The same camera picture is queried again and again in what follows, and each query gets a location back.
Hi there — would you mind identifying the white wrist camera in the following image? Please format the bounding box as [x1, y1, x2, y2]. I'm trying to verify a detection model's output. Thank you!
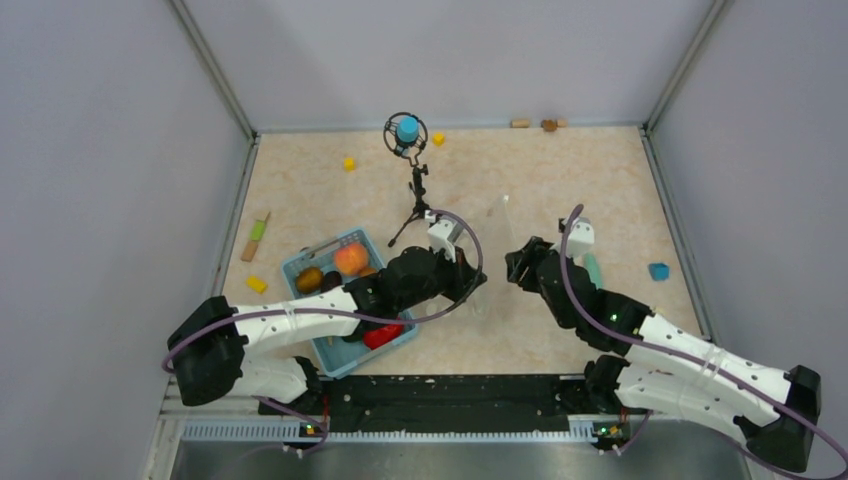
[424, 210, 463, 263]
[565, 217, 595, 259]

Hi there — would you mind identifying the brown toy kiwi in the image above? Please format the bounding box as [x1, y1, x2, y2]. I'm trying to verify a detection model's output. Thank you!
[294, 266, 324, 295]

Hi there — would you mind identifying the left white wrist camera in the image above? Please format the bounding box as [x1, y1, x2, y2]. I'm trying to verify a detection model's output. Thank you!
[424, 210, 463, 263]

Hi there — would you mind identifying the dark plum toy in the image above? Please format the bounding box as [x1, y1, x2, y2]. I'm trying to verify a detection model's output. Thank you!
[320, 270, 344, 292]

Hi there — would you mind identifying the brown wooden piece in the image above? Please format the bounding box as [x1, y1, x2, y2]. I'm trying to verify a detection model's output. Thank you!
[540, 119, 559, 133]

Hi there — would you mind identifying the blue perforated plastic basket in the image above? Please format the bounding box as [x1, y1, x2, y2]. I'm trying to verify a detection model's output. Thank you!
[280, 227, 420, 379]

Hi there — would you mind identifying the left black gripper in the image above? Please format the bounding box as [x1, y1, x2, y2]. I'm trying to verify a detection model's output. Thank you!
[398, 242, 487, 312]

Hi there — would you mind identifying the red toy bell pepper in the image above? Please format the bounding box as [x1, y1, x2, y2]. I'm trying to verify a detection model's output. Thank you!
[362, 324, 405, 350]

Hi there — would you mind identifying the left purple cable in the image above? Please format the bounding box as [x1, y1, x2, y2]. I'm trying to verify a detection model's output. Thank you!
[161, 208, 486, 374]

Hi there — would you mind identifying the yellow block front left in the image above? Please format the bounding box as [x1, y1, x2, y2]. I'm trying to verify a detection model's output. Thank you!
[245, 275, 268, 294]

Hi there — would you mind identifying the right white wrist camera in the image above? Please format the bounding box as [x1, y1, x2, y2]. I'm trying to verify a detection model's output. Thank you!
[565, 217, 595, 259]

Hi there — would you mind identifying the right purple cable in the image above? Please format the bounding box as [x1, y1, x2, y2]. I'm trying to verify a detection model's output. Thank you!
[559, 203, 848, 480]

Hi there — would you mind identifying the clear polka dot zip bag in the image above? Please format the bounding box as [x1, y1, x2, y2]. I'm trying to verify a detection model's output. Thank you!
[447, 194, 518, 322]

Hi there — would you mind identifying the blue toy block right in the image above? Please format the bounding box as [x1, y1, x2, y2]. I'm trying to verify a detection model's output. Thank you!
[647, 262, 671, 282]

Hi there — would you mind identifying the orange toy peach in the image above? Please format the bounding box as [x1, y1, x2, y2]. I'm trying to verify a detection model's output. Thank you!
[333, 242, 370, 276]

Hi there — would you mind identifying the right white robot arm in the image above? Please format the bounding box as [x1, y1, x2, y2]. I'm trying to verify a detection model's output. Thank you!
[505, 237, 821, 473]

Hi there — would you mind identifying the purple cable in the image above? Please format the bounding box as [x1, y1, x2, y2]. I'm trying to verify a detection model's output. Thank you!
[161, 208, 486, 374]
[559, 203, 848, 480]

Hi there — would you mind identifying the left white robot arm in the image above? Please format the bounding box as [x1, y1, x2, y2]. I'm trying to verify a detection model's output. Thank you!
[163, 247, 486, 414]

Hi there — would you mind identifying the wooden cork piece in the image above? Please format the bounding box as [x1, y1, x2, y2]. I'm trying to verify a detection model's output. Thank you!
[510, 118, 531, 129]

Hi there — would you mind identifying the blue microphone on tripod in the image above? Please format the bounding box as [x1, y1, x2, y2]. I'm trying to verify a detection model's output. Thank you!
[382, 111, 467, 249]

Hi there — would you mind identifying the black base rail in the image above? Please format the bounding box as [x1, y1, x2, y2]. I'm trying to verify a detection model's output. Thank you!
[292, 374, 602, 434]

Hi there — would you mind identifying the teal plastic bottle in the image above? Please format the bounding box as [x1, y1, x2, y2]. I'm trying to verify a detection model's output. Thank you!
[582, 253, 604, 289]

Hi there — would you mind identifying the green and wood toy block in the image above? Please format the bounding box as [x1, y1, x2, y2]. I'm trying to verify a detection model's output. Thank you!
[240, 209, 271, 262]

